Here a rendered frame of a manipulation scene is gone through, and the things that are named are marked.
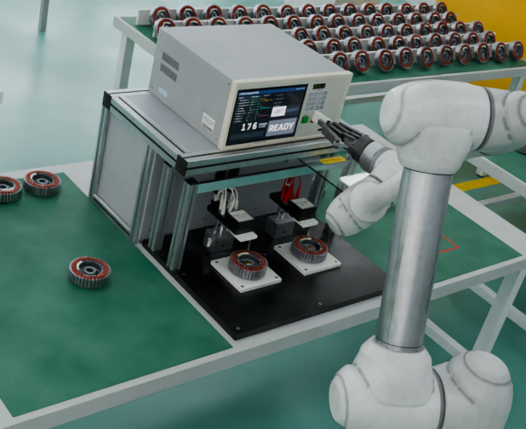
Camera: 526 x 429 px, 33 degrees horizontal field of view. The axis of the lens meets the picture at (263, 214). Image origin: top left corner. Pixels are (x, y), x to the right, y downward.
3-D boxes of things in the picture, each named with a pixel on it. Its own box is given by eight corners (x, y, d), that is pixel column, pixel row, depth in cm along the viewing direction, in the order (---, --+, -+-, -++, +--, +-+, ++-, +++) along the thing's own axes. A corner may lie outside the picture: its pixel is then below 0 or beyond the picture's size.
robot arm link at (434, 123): (437, 455, 188) (339, 454, 183) (408, 420, 203) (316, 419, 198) (505, 88, 172) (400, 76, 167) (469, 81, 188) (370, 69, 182)
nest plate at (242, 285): (281, 282, 261) (282, 278, 260) (240, 293, 251) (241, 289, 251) (250, 254, 270) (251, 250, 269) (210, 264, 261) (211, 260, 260)
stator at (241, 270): (272, 276, 260) (276, 265, 258) (242, 284, 253) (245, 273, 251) (249, 255, 267) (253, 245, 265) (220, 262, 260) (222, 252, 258)
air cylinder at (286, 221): (291, 235, 285) (295, 220, 283) (273, 238, 281) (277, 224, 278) (282, 226, 289) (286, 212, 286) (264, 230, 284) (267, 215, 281)
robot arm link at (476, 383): (504, 464, 197) (540, 390, 186) (428, 463, 192) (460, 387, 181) (477, 410, 210) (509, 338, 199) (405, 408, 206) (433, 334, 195)
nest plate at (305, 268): (340, 265, 276) (341, 262, 275) (304, 276, 267) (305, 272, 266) (309, 240, 285) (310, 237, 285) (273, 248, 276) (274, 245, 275)
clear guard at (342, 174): (409, 208, 268) (415, 191, 265) (352, 221, 253) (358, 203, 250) (337, 157, 287) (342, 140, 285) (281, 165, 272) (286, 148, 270)
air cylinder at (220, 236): (231, 248, 270) (236, 233, 268) (212, 253, 266) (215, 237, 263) (222, 239, 273) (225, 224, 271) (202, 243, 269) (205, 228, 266)
